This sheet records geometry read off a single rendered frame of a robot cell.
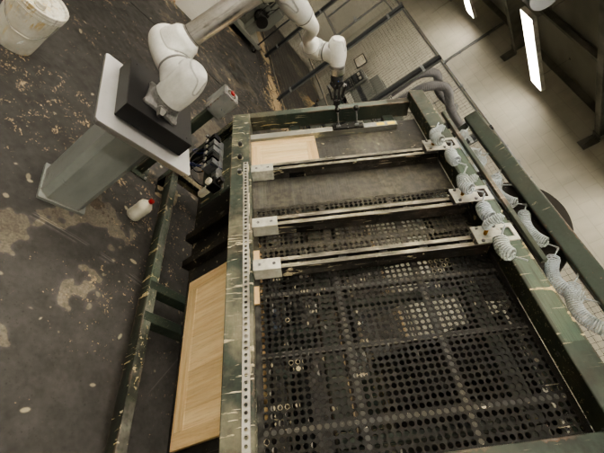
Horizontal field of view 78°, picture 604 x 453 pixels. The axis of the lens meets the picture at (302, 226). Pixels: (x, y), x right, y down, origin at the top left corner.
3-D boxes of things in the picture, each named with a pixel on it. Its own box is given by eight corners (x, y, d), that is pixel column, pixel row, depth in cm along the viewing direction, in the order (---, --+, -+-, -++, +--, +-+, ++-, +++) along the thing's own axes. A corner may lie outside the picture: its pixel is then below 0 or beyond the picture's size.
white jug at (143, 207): (128, 206, 249) (146, 190, 241) (140, 214, 255) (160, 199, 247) (124, 217, 242) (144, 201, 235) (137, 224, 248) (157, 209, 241)
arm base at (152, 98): (140, 104, 168) (147, 97, 165) (149, 82, 183) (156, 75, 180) (173, 131, 179) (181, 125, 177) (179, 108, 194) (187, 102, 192)
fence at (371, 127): (251, 139, 245) (250, 135, 242) (395, 125, 248) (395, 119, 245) (251, 144, 241) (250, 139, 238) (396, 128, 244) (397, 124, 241)
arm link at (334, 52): (349, 62, 221) (330, 57, 226) (350, 34, 209) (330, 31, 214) (341, 69, 215) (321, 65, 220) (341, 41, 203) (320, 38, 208)
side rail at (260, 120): (252, 127, 266) (250, 112, 258) (404, 111, 269) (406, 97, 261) (252, 131, 262) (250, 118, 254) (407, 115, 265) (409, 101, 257)
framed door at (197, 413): (192, 284, 228) (189, 282, 226) (261, 244, 207) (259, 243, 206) (173, 453, 167) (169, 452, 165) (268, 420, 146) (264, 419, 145)
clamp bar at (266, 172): (253, 173, 221) (245, 138, 204) (448, 152, 225) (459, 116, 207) (253, 183, 215) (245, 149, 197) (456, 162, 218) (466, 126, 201)
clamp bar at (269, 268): (254, 265, 175) (246, 232, 157) (502, 237, 179) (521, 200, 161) (254, 283, 168) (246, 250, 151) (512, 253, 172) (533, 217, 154)
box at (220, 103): (206, 99, 247) (226, 83, 241) (218, 111, 255) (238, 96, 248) (204, 109, 239) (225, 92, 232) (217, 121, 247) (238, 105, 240)
